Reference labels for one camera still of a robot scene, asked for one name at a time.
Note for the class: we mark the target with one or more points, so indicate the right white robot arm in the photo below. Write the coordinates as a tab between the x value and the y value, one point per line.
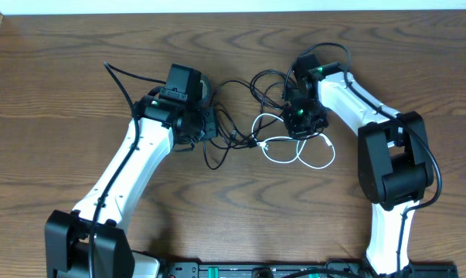
395	164

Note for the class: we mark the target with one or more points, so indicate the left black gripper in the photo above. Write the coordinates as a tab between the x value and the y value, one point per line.
208	126

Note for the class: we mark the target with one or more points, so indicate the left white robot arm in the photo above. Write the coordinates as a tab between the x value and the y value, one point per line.
91	240

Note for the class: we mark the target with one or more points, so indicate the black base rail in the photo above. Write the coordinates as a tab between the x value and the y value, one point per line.
333	268

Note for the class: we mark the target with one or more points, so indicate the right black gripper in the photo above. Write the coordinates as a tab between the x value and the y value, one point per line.
297	130

